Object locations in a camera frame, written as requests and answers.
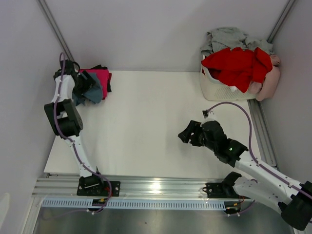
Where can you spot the corner aluminium profile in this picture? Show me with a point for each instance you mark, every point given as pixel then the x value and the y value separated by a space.
pixel 290 4
pixel 46 11

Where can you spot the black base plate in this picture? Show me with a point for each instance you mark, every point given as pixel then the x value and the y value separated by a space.
pixel 98 189
pixel 218 190

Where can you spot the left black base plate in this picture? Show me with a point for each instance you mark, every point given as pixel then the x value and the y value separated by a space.
pixel 98 189

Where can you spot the left corner aluminium profile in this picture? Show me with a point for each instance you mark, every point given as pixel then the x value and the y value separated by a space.
pixel 46 11

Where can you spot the right corner aluminium profile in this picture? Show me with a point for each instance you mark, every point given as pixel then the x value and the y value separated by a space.
pixel 290 4

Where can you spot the aluminium mounting rail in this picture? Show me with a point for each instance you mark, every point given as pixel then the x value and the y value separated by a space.
pixel 132 187

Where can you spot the blue grey t shirt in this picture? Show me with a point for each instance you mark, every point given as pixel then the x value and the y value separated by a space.
pixel 94 94

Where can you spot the folded pink t shirt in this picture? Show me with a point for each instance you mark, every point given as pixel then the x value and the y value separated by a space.
pixel 102 77

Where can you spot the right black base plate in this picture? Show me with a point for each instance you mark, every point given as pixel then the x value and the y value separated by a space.
pixel 218 190

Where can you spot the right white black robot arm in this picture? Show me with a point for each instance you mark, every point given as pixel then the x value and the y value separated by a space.
pixel 290 198

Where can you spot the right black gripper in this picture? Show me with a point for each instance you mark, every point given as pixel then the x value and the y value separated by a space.
pixel 193 127

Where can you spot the right side aluminium rail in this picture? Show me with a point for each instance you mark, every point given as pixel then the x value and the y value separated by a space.
pixel 264 141

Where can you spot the folded black t shirt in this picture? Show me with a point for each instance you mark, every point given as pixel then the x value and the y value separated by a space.
pixel 100 67

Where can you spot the light pink t shirt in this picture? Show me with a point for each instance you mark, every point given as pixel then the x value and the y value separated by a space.
pixel 267 89

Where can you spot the white plastic laundry basket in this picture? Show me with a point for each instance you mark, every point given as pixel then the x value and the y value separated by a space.
pixel 214 90

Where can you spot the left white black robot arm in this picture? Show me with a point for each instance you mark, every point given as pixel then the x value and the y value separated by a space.
pixel 65 119

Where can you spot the white slotted cable duct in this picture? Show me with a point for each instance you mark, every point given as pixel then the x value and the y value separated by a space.
pixel 135 204

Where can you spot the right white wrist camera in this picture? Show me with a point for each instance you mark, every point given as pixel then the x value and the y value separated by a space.
pixel 209 116

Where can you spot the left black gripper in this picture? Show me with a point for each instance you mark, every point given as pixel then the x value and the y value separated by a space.
pixel 88 83

